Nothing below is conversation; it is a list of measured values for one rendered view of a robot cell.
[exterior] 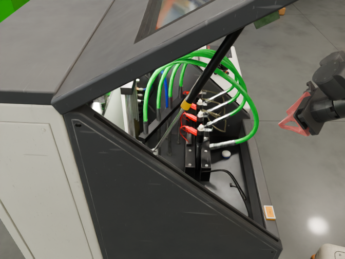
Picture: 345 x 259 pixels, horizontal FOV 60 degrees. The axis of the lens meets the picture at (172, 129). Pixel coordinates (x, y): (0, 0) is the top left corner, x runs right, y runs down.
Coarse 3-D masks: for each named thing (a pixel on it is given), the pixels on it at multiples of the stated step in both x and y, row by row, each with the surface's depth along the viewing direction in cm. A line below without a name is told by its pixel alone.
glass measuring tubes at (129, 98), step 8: (136, 80) 107; (120, 88) 98; (128, 88) 98; (136, 88) 112; (128, 96) 101; (136, 96) 114; (128, 104) 104; (136, 104) 113; (128, 112) 106; (136, 112) 115; (128, 120) 110; (136, 120) 117; (128, 128) 111; (136, 128) 116; (136, 136) 118
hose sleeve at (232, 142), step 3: (225, 141) 96; (228, 141) 94; (231, 141) 94; (234, 141) 93; (216, 144) 97; (219, 144) 96; (222, 144) 96; (225, 144) 95; (228, 144) 94; (231, 144) 94; (234, 144) 94; (216, 147) 98; (219, 147) 97
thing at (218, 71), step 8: (168, 64) 87; (200, 64) 82; (216, 72) 81; (224, 72) 81; (152, 80) 93; (232, 80) 81; (240, 88) 81; (248, 96) 82; (144, 104) 100; (248, 104) 83; (144, 112) 103; (256, 112) 84; (144, 120) 105; (256, 120) 85; (256, 128) 87; (248, 136) 89
